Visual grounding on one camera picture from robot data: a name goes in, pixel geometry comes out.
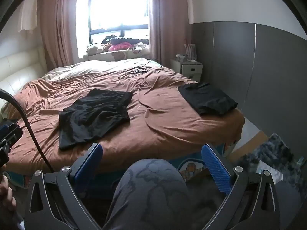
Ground pink curtain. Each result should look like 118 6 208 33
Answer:
38 0 82 71
147 0 192 70

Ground cartoon printed bed sheet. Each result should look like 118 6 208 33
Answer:
165 144 238 182

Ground black pants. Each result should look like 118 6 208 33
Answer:
58 88 133 151

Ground person's left hand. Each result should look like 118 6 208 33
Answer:
0 174 16 212

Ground white nightstand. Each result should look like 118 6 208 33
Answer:
170 58 203 82

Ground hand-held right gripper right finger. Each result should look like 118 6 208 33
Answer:
201 144 280 230

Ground white hanging cloth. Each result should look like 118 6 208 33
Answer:
18 0 39 33

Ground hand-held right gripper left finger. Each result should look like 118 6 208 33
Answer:
24 143 103 230

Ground white plastic bag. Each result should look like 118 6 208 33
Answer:
257 160 283 182

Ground brown blanket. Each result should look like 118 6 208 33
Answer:
5 63 245 173

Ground white bottle rack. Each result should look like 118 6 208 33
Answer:
183 43 198 62

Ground plush toy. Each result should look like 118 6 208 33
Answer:
86 44 105 54

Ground grey wardrobe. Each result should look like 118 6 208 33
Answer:
189 21 307 163

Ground thin black cable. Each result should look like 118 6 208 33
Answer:
119 59 163 78

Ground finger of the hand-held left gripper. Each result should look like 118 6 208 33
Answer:
0 122 23 150

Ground dark shaggy rug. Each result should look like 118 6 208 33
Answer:
235 134 300 187

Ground window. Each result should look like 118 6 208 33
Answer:
77 0 150 59

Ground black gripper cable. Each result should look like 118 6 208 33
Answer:
0 88 55 173

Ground cream duvet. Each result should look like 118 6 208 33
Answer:
42 58 163 81

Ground folded black garment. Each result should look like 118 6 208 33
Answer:
177 82 238 117

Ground cream padded headboard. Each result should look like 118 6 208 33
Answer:
0 46 48 101

